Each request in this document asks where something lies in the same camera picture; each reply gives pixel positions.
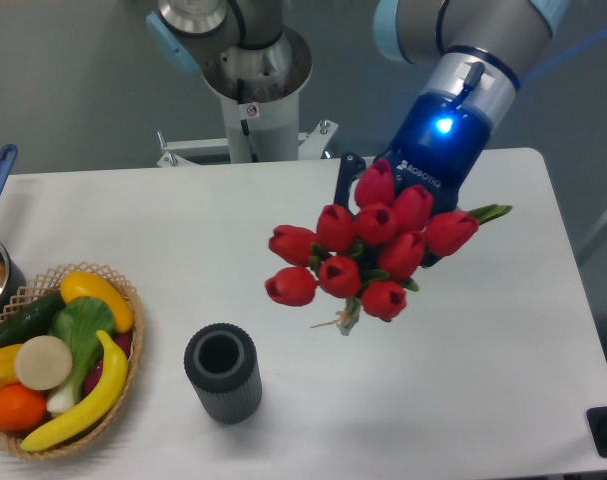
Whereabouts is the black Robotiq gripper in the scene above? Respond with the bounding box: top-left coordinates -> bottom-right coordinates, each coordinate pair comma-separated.
333,93 -> 491,267

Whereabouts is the red tulip bouquet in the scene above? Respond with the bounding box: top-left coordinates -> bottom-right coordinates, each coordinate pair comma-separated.
265,159 -> 511,336

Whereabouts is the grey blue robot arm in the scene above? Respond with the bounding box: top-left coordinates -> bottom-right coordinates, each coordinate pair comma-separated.
146,1 -> 568,214

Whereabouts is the dark grey ribbed vase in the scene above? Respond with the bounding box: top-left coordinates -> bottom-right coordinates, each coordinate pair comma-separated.
183,323 -> 262,424

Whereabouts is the dark red fruit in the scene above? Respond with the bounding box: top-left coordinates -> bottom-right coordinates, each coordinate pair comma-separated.
83,333 -> 132,397

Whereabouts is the green bok choy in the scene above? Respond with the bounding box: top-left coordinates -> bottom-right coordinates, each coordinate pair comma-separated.
47,296 -> 115,416

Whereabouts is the yellow banana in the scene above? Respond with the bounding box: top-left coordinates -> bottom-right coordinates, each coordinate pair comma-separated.
20,330 -> 128,453

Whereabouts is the woven wicker basket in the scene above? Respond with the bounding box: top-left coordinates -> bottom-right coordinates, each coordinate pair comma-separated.
0,261 -> 144,461

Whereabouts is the green cucumber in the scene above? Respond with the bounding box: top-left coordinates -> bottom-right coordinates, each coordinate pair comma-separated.
0,290 -> 65,348

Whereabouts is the round beige disc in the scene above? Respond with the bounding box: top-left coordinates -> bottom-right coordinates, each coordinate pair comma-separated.
14,335 -> 73,391

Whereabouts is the yellow bell pepper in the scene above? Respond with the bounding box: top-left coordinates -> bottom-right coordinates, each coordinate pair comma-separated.
0,344 -> 22,389

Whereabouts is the orange fruit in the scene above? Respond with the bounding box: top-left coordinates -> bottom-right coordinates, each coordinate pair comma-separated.
0,383 -> 46,432

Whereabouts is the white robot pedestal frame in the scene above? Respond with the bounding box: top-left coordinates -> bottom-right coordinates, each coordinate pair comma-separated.
157,91 -> 339,167

